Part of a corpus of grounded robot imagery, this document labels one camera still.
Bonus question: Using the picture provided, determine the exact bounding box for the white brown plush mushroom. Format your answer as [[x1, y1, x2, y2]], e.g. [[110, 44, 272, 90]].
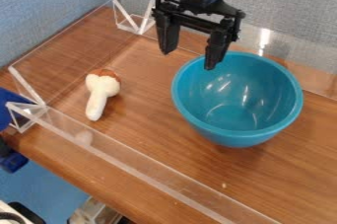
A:
[[86, 68, 122, 121]]

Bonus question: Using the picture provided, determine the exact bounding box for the clear acrylic barrier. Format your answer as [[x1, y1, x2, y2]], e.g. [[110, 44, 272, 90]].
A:
[[6, 102, 281, 224], [112, 0, 337, 102], [8, 0, 116, 103]]

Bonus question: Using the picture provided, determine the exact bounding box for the blue plastic bowl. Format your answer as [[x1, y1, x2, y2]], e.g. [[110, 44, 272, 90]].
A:
[[171, 51, 304, 148]]

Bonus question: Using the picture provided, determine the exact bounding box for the clear acrylic back barrier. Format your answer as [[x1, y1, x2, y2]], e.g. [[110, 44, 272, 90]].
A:
[[112, 0, 337, 102]]

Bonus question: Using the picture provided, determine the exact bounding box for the clear acrylic left barrier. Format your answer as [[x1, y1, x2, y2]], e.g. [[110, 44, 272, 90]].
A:
[[8, 0, 116, 103]]

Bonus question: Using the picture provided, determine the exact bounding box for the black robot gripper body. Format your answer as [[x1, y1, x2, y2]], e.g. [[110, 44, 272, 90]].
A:
[[154, 0, 247, 41]]

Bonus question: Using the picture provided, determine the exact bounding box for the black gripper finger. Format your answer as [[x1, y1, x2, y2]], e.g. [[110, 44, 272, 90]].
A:
[[154, 11, 180, 54], [204, 30, 232, 70]]

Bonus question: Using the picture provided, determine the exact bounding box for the black white object bottom left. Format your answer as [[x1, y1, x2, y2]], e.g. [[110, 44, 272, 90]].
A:
[[0, 200, 47, 224]]

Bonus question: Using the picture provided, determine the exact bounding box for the clear acrylic front barrier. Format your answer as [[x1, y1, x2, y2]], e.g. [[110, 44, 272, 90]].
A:
[[6, 102, 281, 224]]

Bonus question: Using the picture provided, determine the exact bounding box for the blue clamp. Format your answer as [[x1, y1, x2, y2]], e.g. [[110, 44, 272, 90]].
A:
[[0, 87, 31, 174]]

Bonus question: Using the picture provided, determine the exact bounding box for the clear plastic box below table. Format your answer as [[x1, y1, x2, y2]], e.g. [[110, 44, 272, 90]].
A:
[[67, 197, 134, 224]]

